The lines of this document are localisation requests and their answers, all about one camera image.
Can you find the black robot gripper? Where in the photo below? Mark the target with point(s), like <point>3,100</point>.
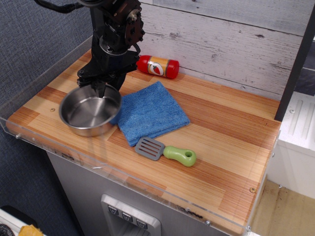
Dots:
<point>104,68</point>

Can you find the stainless steel pot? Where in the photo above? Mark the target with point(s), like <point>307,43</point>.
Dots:
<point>87,114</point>

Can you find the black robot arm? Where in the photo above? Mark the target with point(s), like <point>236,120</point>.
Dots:
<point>117,28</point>

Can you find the blue folded cloth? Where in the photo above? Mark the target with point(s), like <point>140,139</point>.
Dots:
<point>150,112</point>

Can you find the red toy sauce bottle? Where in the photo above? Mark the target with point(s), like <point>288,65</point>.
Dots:
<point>158,66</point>

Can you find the grey green toy spatula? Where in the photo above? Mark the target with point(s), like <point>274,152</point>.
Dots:
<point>153,150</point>

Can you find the grey toy fridge cabinet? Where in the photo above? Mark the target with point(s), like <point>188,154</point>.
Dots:
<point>85,186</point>

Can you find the clear acrylic table guard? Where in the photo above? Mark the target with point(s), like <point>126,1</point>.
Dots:
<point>232,132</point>

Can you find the silver dispenser panel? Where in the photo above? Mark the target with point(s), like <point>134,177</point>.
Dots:
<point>125,220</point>

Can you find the yellow object at corner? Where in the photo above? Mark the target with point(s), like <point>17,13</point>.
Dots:
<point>30,230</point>

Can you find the white toy sink unit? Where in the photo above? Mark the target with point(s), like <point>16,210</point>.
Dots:
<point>292,164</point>

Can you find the dark right frame post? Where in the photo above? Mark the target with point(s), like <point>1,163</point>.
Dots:
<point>297,67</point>

